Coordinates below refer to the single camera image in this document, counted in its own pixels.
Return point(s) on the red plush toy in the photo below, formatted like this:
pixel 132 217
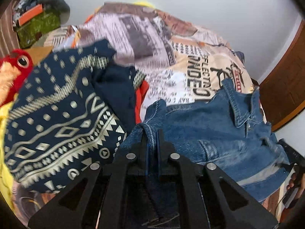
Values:
pixel 15 68

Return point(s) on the wooden wardrobe frame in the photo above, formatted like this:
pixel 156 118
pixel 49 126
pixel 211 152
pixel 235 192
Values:
pixel 282 92

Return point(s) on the blue denim jacket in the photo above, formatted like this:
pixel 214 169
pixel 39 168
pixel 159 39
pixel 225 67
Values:
pixel 228 131

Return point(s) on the striped brown curtain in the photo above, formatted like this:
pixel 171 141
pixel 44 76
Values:
pixel 8 37

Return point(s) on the navy patterned folded garment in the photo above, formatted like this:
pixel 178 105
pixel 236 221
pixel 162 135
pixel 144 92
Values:
pixel 75 109

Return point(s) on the printed newspaper pattern bedspread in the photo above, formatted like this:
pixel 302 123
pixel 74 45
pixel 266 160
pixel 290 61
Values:
pixel 181 62

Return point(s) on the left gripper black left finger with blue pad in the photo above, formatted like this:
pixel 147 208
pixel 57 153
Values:
pixel 110 196

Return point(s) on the yellow chair back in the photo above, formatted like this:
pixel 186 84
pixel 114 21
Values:
pixel 144 3

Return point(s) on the person's right hand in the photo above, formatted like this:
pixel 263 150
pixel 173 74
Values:
pixel 292 182

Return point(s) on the wooden bedside board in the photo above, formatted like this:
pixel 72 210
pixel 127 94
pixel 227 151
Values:
pixel 38 54

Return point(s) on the grey pillow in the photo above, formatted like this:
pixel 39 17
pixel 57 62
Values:
pixel 60 6

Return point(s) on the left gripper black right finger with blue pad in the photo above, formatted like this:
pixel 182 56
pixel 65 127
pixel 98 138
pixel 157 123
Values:
pixel 207 197

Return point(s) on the orange box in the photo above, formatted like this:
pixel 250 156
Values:
pixel 27 16

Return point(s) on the green patterned box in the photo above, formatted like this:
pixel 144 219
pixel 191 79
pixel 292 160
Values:
pixel 38 26

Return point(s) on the red folded garment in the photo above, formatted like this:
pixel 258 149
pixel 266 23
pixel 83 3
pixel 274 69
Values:
pixel 140 96

